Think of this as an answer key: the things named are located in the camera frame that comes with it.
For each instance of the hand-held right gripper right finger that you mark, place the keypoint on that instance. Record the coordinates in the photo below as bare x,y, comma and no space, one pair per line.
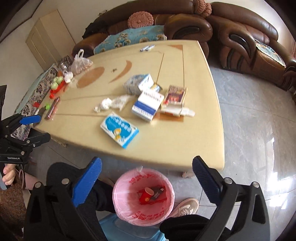
206,183

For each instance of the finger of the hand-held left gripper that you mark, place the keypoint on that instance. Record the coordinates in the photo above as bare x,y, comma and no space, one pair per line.
30,119
38,138

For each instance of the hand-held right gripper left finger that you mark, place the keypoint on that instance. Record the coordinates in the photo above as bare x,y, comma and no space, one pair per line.
87,183

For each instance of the blue white medicine box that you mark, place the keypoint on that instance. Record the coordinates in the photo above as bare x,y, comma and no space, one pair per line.
119,131

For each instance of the trash bin with pink bag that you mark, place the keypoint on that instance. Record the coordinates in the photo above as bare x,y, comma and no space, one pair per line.
143,208

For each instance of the gold snack packet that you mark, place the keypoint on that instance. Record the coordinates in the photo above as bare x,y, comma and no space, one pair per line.
155,88

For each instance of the person's left forearm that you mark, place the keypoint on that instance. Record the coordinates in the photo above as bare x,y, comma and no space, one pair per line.
27,181

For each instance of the person's left hand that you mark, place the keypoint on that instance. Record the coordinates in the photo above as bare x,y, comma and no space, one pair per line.
8,176

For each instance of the dark knife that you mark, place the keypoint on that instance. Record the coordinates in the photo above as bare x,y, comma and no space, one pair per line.
38,114

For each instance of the pink phone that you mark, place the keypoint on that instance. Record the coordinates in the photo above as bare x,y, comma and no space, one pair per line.
52,108

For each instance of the black white patterned cloth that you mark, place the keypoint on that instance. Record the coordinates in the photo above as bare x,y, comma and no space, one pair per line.
37,92

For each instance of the pink sneaker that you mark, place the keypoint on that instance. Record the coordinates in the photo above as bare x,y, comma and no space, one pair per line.
186,206

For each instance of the red plastic toy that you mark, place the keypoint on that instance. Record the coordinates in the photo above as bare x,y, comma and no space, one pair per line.
57,90

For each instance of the green fruits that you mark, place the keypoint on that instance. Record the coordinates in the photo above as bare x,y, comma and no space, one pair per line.
57,82

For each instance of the person's right leg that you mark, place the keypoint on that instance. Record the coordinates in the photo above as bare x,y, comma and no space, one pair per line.
185,226

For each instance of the red paper cup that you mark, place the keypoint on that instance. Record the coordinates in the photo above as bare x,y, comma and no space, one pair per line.
149,191

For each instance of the blue plastic stool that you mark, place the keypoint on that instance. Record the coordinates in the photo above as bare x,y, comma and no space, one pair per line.
129,231

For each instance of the glass jar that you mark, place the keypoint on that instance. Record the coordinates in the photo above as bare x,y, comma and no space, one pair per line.
63,63

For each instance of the crumpled white tissue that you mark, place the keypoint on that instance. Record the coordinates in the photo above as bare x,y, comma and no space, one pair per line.
103,105

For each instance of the plastic bag of nuts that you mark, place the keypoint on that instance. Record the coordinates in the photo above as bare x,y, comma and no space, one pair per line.
80,63

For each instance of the open white small box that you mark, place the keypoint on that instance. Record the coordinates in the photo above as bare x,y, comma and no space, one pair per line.
177,111

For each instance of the beige cabinet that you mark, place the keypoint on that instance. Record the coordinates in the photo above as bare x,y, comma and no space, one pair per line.
49,38

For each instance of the clear plastic wrap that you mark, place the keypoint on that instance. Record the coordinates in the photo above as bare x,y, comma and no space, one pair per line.
120,101

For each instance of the red brown printed box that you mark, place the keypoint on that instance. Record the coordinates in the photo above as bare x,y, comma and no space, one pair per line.
174,96

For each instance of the white blue striped box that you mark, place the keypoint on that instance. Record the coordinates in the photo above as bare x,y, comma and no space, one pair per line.
146,105

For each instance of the dark garment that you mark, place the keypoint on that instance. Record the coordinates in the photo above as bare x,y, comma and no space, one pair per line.
94,30

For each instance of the blue white plastic pack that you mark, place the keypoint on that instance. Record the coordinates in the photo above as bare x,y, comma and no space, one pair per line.
135,83

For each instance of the blue floral cloth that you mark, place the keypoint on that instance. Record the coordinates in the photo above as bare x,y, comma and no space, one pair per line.
129,38

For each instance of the small blue white sachet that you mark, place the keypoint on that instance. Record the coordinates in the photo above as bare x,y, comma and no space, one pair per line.
150,47
143,49

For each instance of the round pink cushion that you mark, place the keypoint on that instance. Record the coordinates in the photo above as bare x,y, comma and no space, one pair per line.
140,19
202,7

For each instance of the brown leather armchair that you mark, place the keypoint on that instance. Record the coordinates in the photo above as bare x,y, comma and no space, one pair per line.
245,34

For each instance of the brown leather sofa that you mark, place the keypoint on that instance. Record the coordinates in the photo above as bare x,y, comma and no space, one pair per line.
180,25

